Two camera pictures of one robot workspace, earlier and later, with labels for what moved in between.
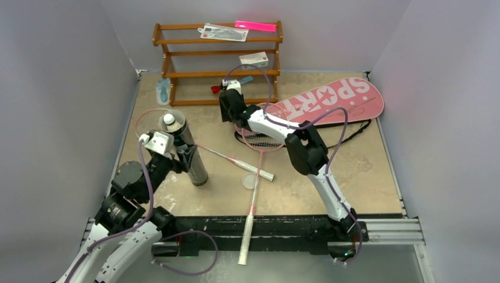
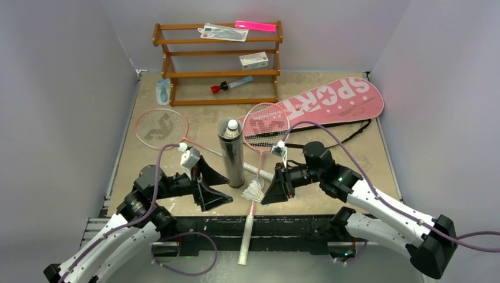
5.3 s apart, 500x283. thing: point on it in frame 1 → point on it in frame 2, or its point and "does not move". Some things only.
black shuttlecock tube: [173, 121] → [230, 131]
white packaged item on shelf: [223, 32] does not move
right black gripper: [227, 99] → [282, 181]
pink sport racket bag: [347, 101] does not move
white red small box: [259, 59] does not move
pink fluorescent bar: [256, 26] does not move
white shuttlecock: [172, 126] → [232, 131]
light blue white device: [163, 88] does not move
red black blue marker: [216, 89] does not move
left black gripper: [183, 160] → [203, 195]
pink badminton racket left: [148, 121] does not move
